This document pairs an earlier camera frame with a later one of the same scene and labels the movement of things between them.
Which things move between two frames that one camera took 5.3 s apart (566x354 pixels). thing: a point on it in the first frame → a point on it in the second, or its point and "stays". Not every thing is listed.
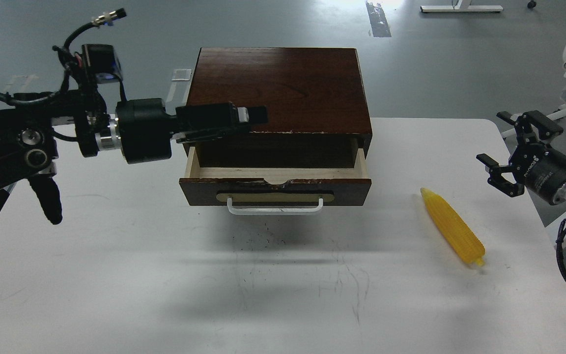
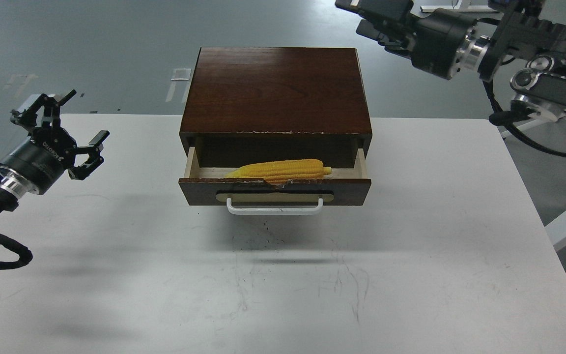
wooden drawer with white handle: (274, 191) stays
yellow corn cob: (467, 244) → (281, 171)
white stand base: (463, 6) stays
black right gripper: (543, 170) → (439, 36)
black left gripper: (146, 129) → (50, 151)
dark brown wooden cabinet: (318, 113) stays
